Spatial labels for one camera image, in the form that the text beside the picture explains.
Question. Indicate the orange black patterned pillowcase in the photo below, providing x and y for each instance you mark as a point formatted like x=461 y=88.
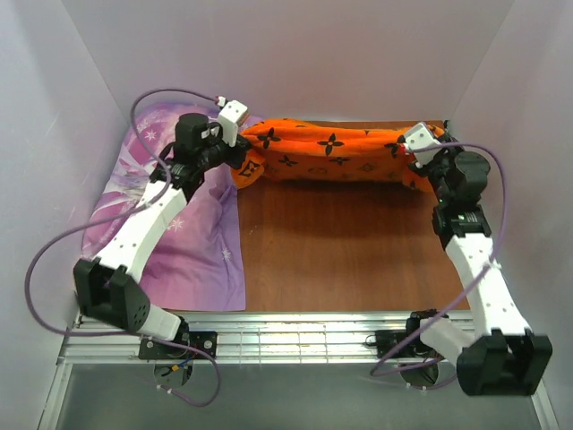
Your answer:
x=288 y=149

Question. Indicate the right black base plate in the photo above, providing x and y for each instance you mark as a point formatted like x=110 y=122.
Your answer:
x=382 y=341

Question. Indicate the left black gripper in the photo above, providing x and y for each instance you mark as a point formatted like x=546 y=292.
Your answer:
x=242 y=152

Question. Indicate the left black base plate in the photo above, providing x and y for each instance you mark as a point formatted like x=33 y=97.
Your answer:
x=204 y=341

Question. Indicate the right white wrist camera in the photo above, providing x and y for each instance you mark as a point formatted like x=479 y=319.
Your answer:
x=421 y=142

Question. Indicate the purple Elsa printed cloth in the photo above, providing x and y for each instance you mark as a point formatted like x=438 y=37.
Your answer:
x=197 y=264

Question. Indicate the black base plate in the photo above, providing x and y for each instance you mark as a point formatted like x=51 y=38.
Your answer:
x=204 y=341
x=382 y=341

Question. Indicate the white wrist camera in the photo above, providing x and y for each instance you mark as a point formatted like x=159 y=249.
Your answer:
x=231 y=116
x=421 y=142

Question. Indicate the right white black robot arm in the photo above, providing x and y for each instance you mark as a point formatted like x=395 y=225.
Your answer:
x=504 y=357

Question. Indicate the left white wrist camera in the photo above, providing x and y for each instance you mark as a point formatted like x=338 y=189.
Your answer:
x=231 y=116

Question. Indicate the aluminium rail frame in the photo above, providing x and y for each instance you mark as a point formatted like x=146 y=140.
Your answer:
x=278 y=371

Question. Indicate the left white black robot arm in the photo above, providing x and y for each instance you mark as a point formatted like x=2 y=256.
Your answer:
x=108 y=285

